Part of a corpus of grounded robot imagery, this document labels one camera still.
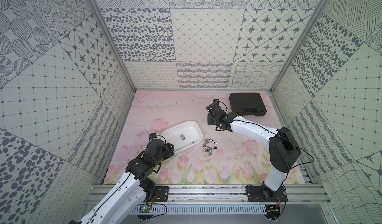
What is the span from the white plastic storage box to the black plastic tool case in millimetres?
317

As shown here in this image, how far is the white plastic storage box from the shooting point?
93cm

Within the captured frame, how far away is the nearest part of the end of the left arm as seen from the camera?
1.79ft

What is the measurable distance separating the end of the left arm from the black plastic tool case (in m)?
0.60

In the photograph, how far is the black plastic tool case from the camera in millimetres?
1036
